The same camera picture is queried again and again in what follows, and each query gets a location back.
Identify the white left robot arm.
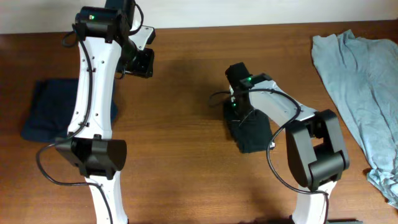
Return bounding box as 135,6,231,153
54,0,155,223

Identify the folded navy blue garment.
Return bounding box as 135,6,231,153
21,78,119,143

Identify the light blue t-shirt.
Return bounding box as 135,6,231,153
312,30,397,207

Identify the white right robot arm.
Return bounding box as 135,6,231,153
223,62,349,223

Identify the dark green t-shirt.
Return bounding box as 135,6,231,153
223,102,272,154

